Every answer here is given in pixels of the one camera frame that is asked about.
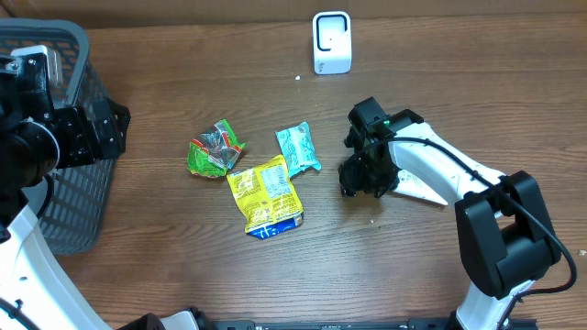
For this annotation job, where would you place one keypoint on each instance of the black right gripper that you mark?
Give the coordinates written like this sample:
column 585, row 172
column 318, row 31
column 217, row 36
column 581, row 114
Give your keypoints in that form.
column 351, row 183

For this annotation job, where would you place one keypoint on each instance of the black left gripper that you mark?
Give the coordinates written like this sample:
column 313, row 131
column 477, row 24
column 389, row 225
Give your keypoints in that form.
column 88, row 147

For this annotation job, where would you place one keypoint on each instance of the white tube gold cap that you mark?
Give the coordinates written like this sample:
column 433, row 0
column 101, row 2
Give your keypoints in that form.
column 410, row 185

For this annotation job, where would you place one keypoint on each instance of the teal tissue packet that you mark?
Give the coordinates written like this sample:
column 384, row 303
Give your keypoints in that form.
column 298, row 149

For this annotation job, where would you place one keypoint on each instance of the yellow snack packet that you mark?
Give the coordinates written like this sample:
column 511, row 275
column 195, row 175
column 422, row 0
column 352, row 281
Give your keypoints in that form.
column 267, row 198

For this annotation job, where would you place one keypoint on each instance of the green snack packet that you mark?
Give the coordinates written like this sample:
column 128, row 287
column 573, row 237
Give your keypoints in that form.
column 215, row 152

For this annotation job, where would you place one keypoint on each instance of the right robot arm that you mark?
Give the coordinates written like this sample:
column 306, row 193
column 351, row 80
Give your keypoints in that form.
column 506, row 238

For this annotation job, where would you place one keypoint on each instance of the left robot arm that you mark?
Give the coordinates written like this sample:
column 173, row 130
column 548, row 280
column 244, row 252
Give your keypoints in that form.
column 36, row 293

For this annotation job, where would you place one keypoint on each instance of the white barcode scanner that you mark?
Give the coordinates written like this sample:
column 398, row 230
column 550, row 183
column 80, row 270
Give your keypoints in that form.
column 332, row 43

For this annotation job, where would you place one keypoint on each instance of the grey plastic mesh basket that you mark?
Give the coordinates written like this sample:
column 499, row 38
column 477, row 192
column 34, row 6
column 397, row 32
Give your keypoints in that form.
column 73, row 220

